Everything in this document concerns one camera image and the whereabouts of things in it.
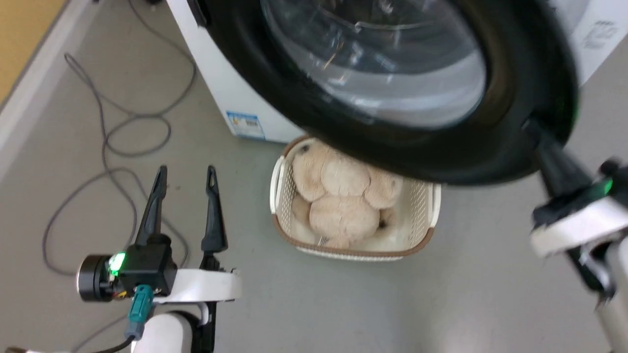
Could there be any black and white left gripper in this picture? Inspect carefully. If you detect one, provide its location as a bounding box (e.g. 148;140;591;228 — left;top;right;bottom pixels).
109;165;242;305

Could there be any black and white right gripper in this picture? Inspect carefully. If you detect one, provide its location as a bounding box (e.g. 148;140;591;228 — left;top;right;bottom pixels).
522;119;628;259

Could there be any black round washing machine door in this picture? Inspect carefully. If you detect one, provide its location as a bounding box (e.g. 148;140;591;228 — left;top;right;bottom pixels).
200;0;580;186

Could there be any white washing machine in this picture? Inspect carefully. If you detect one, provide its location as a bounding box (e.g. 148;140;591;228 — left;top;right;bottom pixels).
166;0;628;144

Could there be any blue energy label sticker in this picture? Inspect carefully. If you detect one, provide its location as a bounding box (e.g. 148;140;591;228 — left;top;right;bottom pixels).
226;111;266;141

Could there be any cream laundry basket brown rim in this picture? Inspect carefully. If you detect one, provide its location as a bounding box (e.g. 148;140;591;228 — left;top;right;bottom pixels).
269;136;442;262

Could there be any beige plush toy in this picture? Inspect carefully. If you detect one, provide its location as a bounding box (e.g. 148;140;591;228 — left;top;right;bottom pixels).
290;139;404;249

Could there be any teal cable connector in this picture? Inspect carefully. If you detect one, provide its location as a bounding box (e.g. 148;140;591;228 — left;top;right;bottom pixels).
124;284;156;342

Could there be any grey floor cable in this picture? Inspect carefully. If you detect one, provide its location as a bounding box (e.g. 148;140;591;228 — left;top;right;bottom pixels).
41;0;198;276

